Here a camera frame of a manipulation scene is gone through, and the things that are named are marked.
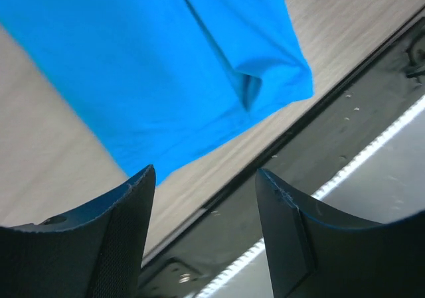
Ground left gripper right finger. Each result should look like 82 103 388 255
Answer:
255 169 424 297

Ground blue t shirt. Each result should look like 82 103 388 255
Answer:
1 0 313 183

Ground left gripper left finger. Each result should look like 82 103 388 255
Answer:
1 165 155 297

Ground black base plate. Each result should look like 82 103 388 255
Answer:
137 13 424 297

